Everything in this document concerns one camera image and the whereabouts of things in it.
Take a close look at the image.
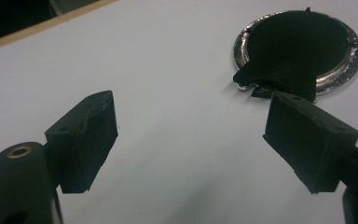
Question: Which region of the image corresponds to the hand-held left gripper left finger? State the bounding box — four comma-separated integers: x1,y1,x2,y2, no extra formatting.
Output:
45,90,119,194

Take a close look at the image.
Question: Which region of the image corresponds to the white board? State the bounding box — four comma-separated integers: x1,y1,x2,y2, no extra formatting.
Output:
0,0,358,224

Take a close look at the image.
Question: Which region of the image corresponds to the black cloth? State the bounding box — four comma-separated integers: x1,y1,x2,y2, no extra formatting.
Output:
232,7,351,104

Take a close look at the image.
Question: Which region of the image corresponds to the wooden table edge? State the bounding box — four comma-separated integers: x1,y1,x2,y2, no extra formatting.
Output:
0,0,119,54

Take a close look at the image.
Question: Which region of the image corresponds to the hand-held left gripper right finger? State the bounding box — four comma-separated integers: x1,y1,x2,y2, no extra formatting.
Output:
262,91,358,194

